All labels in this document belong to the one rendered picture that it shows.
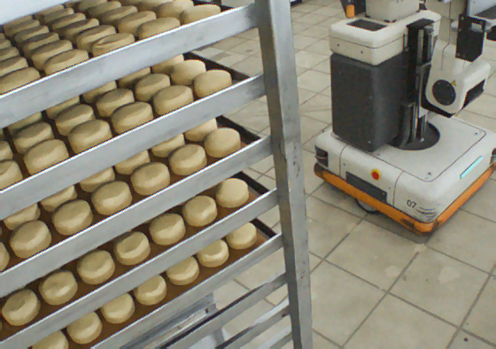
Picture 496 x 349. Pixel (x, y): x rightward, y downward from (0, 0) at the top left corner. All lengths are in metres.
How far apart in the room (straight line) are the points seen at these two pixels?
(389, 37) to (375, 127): 0.37
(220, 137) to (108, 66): 0.23
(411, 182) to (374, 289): 0.44
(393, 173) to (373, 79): 0.39
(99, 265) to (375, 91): 1.38
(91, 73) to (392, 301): 1.48
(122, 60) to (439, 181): 1.54
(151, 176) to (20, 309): 0.24
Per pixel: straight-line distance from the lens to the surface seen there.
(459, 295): 1.82
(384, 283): 1.81
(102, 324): 0.70
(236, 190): 0.67
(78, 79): 0.46
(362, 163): 1.94
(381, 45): 1.73
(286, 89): 0.56
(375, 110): 1.83
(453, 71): 1.74
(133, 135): 0.50
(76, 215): 0.56
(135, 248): 0.62
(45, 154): 0.52
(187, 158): 0.60
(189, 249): 0.62
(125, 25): 0.57
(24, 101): 0.45
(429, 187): 1.81
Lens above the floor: 1.38
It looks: 33 degrees down
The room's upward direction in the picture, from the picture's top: 9 degrees counter-clockwise
